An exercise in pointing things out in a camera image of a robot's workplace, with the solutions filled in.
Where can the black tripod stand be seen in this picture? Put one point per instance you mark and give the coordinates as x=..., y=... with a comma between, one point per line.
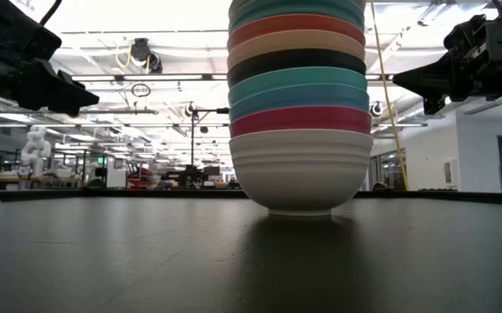
x=192, y=139

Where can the white robot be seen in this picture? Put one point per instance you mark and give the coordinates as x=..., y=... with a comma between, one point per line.
x=36, y=150

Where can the white bowl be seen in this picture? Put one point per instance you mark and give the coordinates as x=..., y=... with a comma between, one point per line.
x=300, y=174

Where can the peach orange bowl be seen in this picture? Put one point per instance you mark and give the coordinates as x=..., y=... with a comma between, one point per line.
x=296, y=41

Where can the blue bowl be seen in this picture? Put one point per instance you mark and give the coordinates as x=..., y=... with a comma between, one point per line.
x=300, y=96

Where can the ceiling light strip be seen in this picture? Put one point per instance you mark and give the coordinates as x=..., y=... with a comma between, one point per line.
x=155, y=77
x=379, y=77

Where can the black aluminium table frame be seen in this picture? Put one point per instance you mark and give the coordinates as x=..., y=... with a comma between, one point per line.
x=102, y=195

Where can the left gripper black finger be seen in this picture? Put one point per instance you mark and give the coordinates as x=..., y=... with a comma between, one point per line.
x=63, y=93

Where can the dark green bowl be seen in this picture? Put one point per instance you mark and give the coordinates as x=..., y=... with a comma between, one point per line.
x=296, y=6

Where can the turquoise bowl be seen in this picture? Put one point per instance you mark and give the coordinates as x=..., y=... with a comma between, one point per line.
x=298, y=78

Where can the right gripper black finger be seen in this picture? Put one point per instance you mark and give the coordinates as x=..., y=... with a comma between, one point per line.
x=433, y=80

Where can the black bowl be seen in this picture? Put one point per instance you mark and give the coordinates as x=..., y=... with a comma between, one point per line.
x=296, y=58

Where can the magenta bowl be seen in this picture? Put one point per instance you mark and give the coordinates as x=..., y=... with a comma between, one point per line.
x=300, y=119

